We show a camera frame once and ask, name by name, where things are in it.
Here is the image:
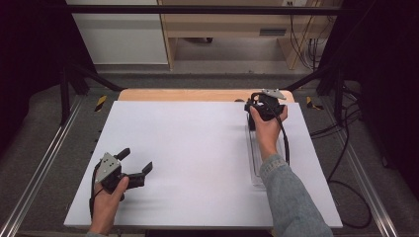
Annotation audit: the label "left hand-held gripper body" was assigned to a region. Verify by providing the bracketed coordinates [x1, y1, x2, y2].
[94, 151, 146, 202]

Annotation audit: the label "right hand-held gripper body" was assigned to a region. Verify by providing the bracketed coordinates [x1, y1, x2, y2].
[243, 88, 288, 122]

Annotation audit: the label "clear plastic storage box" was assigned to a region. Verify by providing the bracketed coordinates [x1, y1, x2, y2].
[245, 112, 289, 190]

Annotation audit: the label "person's right hand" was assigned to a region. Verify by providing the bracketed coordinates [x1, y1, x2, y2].
[248, 104, 289, 161]

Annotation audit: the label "person's left hand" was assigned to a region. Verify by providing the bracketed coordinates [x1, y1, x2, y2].
[88, 175, 130, 235]

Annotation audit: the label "white board sheet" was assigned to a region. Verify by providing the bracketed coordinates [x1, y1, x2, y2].
[63, 100, 344, 230]

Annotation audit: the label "black metal stand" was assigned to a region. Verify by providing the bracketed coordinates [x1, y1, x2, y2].
[58, 61, 126, 126]
[279, 63, 346, 123]

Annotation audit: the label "wooden table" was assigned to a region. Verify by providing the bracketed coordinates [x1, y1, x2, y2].
[118, 88, 295, 104]

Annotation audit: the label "light wooden desk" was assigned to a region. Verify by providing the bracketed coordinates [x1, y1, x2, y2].
[156, 0, 344, 71]

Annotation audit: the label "white cabinet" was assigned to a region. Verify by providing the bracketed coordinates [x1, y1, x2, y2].
[64, 0, 170, 66]

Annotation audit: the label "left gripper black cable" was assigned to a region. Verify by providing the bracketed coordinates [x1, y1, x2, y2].
[88, 162, 102, 221]

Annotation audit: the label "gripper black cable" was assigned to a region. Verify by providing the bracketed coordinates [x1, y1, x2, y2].
[258, 93, 374, 230]
[88, 162, 102, 221]

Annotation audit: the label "aluminium rail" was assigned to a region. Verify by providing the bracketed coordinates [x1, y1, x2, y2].
[0, 95, 84, 237]
[320, 98, 400, 237]

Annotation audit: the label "hanging black cables bundle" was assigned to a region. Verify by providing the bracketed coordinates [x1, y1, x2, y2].
[288, 1, 334, 71]

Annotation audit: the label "black floor cables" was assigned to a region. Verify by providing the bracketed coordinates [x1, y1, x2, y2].
[309, 83, 364, 182]

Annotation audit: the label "black frame crossbar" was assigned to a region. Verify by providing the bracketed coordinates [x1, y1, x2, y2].
[65, 4, 345, 16]

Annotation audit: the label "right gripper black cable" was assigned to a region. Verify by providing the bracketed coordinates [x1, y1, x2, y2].
[258, 93, 374, 230]

